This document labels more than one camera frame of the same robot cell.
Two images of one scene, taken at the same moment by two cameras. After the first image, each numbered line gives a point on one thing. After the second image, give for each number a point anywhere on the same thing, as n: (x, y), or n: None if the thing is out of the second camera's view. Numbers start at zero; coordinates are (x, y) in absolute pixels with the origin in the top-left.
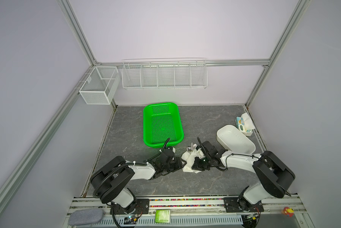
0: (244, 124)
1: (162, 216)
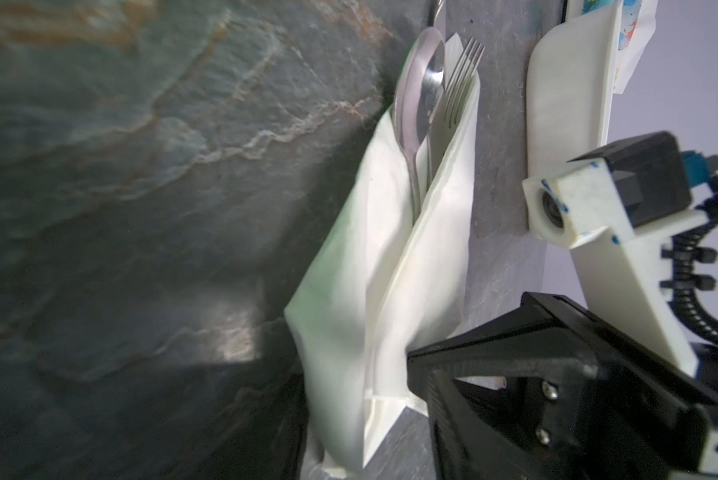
0: (637, 24)
1: None
